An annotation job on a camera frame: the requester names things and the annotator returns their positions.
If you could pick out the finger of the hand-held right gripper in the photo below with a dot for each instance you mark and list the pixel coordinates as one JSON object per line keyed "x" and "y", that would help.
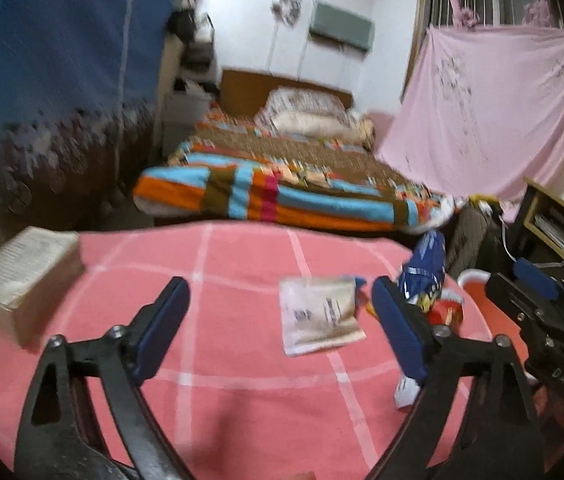
{"x": 509, "y": 292}
{"x": 537, "y": 277}

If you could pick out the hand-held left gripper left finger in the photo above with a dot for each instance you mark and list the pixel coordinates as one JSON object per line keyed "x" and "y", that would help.
{"x": 162, "y": 322}

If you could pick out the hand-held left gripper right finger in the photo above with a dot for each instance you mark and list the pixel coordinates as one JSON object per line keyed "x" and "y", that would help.
{"x": 402, "y": 332}

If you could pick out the orange bin with white rim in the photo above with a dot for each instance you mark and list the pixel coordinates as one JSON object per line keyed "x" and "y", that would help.
{"x": 482, "y": 305}

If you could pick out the red snack packet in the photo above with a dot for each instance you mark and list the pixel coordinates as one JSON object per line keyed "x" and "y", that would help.
{"x": 446, "y": 315}

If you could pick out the blue snack bag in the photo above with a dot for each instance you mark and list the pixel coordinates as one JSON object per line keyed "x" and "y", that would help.
{"x": 422, "y": 270}

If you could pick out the white printed packet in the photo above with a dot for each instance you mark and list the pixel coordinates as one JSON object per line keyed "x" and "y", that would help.
{"x": 317, "y": 317}

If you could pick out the stack of papers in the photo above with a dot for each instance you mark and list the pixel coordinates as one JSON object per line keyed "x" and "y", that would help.
{"x": 557, "y": 232}

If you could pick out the striped brown cushion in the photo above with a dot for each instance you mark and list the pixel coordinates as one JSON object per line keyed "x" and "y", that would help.
{"x": 467, "y": 237}

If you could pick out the pink checked tablecloth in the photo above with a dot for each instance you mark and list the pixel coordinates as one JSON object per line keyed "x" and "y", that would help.
{"x": 242, "y": 410}

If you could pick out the beige cardboard box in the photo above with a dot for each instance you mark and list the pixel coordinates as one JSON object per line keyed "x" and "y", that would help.
{"x": 22, "y": 280}

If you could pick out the pink hanging sheet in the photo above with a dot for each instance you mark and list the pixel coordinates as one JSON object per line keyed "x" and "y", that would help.
{"x": 487, "y": 110}

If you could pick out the striped colourful bed blanket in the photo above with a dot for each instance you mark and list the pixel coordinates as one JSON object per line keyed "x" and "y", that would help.
{"x": 282, "y": 180}

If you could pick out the white nightstand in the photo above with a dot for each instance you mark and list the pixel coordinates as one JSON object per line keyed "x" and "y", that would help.
{"x": 182, "y": 120}

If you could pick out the cream pillow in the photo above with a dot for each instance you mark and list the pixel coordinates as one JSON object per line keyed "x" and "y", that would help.
{"x": 322, "y": 125}

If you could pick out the wooden bed headboard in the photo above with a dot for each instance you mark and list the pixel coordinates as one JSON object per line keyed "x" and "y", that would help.
{"x": 244, "y": 87}

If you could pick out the floral pillow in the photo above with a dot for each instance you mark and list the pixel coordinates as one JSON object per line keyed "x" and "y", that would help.
{"x": 302, "y": 102}

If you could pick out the blue fabric wardrobe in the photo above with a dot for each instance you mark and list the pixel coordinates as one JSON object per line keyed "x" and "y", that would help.
{"x": 62, "y": 85}

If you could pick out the grey hanging bag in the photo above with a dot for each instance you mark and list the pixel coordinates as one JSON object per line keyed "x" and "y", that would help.
{"x": 199, "y": 57}

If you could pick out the black hanging bag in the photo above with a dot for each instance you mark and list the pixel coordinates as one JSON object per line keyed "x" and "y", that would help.
{"x": 182, "y": 25}

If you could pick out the green wall cabinet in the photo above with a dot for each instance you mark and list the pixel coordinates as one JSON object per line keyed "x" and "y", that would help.
{"x": 342, "y": 26}

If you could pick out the wall hook cluster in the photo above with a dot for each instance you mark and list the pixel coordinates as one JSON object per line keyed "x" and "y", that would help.
{"x": 286, "y": 9}

